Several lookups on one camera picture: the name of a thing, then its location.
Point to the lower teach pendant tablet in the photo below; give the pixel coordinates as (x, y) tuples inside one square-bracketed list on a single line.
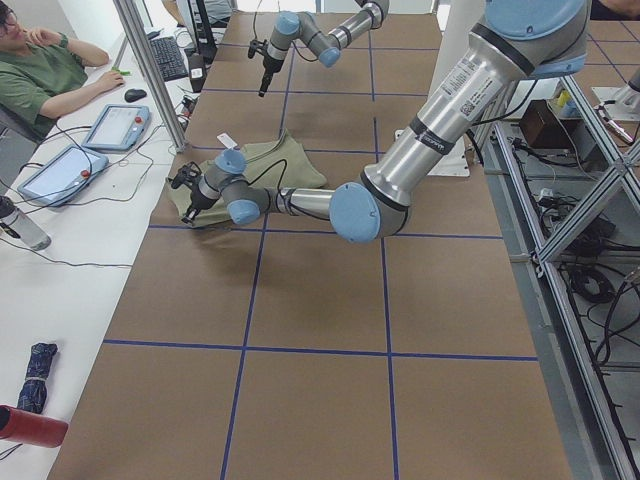
[(63, 177)]

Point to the white paper garment tag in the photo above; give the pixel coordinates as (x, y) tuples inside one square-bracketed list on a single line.
[(227, 141)]

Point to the clear grey water bottle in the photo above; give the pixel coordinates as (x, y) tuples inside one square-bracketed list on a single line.
[(19, 226)]

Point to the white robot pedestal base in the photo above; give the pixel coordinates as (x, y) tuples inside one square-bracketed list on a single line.
[(462, 16)]

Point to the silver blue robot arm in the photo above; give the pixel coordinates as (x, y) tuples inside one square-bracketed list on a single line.
[(512, 41), (327, 47)]

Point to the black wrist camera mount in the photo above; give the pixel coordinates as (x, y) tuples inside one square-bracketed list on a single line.
[(257, 47), (188, 175)]

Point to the person in green shirt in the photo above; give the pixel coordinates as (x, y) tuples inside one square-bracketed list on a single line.
[(43, 73)]

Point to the teach pendant tablet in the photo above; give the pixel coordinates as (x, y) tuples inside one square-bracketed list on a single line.
[(63, 177), (118, 128)]

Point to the olive green long-sleeve shirt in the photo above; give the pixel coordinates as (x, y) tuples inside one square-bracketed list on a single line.
[(255, 179)]

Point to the upper teach pendant tablet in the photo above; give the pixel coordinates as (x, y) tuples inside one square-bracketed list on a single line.
[(118, 128)]

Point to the folded navy umbrella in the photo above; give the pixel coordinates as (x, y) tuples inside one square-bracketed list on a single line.
[(33, 394)]

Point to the black computer keyboard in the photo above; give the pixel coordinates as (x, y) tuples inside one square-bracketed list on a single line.
[(169, 58)]

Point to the red metal bottle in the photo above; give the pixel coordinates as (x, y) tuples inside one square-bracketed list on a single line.
[(26, 427)]

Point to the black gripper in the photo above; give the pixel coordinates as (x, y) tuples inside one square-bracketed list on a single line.
[(197, 202), (268, 68)]

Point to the black computer mouse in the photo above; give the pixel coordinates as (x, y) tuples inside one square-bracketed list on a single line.
[(133, 95)]

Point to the aluminium frame post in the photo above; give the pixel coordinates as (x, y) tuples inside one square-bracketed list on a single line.
[(134, 30)]

